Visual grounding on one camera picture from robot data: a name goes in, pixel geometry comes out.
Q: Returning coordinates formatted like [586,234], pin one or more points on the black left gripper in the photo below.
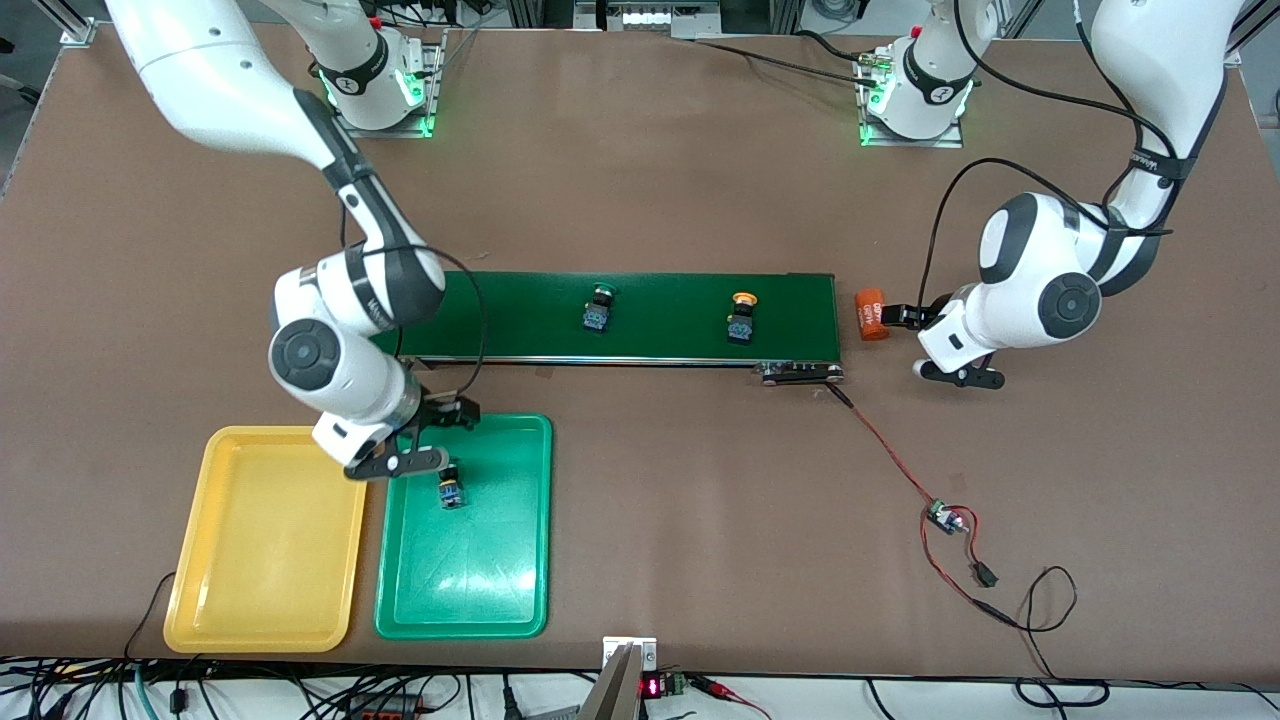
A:
[917,315]

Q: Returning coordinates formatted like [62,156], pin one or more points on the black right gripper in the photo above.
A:
[441,411]

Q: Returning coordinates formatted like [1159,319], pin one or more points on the orange cylinder white 4680 print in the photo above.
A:
[871,316]

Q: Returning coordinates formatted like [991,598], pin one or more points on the green push button switch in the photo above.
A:
[452,490]
[598,312]

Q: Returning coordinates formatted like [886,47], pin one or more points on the yellow push button switch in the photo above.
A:
[742,322]

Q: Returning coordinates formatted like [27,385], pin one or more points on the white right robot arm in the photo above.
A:
[200,70]

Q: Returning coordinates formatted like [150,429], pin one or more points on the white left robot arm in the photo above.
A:
[1010,300]

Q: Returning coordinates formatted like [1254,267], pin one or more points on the green plastic tray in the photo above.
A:
[465,560]

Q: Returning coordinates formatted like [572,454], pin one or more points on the small motor controller board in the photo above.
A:
[942,516]

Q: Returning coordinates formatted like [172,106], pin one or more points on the green belt conveyor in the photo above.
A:
[670,320]

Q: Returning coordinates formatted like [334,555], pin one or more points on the yellow plastic tray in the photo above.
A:
[268,560]

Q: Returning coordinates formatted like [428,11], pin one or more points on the orange power strip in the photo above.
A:
[385,712]

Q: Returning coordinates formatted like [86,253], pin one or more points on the red LED display module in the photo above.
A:
[652,688]

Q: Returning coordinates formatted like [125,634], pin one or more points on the red clip lead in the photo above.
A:
[720,688]

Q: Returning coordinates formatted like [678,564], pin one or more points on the silver electronics box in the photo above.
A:
[650,18]

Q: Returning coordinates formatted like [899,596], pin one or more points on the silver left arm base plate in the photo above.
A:
[940,141]

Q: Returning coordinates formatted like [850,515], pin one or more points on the silver camera mount bracket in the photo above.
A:
[628,655]

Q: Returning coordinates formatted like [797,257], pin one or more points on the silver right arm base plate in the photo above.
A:
[432,100]

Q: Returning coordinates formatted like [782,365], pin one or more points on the aluminium profile corner bracket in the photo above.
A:
[78,35]

